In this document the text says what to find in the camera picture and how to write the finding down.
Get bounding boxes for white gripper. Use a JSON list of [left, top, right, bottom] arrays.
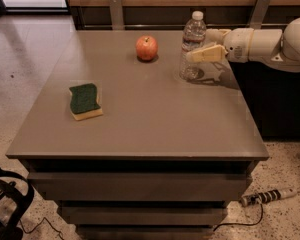
[[186, 28, 254, 63]]

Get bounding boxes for clear plastic water bottle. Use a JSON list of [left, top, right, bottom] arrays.
[[179, 11, 206, 81]]

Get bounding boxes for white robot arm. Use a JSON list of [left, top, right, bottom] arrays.
[[186, 18, 300, 73]]

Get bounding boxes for red apple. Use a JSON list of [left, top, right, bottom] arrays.
[[135, 35, 158, 61]]

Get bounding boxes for grey drawer cabinet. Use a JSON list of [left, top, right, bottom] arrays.
[[7, 31, 268, 240]]

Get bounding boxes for green and yellow sponge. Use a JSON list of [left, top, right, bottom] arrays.
[[69, 83, 103, 121]]

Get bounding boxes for white power strip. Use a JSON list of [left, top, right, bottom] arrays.
[[240, 188, 297, 207]]

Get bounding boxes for right metal bracket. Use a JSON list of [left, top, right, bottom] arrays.
[[248, 0, 271, 29]]

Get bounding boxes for metal bracket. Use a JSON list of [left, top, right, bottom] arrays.
[[248, 0, 271, 29], [109, 0, 125, 30]]

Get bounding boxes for left metal bracket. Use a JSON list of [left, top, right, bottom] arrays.
[[109, 0, 125, 30]]

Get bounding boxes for black power cable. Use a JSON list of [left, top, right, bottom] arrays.
[[212, 202, 265, 233]]

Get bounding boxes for thin black floor cable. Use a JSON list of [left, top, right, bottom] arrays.
[[19, 216, 65, 240]]

